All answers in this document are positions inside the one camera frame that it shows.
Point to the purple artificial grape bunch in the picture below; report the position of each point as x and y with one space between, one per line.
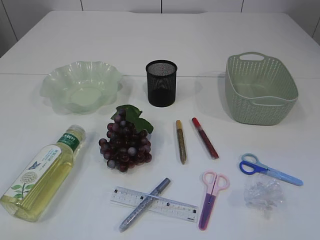
127 143

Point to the pink scissors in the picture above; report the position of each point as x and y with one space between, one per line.
215 182

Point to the blue scissors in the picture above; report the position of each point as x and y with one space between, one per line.
251 165

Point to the clear plastic sheet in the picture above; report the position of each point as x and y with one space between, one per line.
264 194

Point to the yellow tea drink bottle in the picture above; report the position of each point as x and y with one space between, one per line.
32 191

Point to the gold glitter glue pen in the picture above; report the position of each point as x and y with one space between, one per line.
181 142

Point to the black mesh pen holder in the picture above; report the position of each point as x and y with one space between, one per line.
161 82

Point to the red glitter glue pen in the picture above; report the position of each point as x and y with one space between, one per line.
210 148

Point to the clear plastic ruler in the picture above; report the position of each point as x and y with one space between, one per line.
160 205

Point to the silver blue glitter pen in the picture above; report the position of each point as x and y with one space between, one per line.
145 204

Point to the green woven plastic basket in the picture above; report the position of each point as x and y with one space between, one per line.
259 92

